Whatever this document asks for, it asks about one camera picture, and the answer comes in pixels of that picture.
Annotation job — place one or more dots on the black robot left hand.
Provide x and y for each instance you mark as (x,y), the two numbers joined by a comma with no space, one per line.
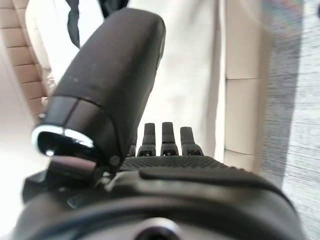
(112,75)

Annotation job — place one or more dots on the black garment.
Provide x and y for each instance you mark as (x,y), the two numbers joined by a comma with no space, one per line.
(73,25)

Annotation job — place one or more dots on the bed with beige cover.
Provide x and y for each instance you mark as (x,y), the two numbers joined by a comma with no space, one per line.
(190,62)

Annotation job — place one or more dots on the tufted upholstered headboard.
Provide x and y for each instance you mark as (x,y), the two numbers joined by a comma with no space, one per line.
(20,50)

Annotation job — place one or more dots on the grey streaked area rug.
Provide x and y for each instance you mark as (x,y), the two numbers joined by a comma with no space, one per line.
(305,112)

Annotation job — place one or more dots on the tan upholstered bed frame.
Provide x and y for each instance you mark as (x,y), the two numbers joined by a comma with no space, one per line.
(242,112)

